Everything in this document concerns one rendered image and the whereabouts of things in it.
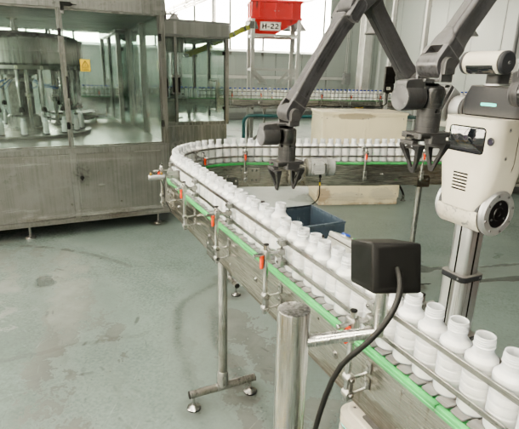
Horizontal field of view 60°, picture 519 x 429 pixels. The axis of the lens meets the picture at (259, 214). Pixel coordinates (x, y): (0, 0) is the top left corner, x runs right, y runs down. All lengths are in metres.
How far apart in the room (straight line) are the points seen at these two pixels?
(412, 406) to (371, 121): 5.04
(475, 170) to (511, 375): 0.86
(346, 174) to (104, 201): 2.55
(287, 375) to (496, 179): 1.26
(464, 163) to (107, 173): 3.77
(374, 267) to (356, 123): 5.45
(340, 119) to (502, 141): 4.28
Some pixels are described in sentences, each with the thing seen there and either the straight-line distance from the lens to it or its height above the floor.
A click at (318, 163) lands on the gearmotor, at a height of 1.02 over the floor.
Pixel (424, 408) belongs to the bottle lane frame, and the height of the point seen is 0.97.
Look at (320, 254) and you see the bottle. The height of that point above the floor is 1.13.
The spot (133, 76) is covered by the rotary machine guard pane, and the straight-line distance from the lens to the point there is 4.79.
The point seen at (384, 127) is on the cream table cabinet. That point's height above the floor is 1.00.
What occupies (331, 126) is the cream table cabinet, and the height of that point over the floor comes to 1.01.
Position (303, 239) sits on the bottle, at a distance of 1.40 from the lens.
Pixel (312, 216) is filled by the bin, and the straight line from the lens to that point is 2.46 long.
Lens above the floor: 1.62
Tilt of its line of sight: 17 degrees down
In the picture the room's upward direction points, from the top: 1 degrees clockwise
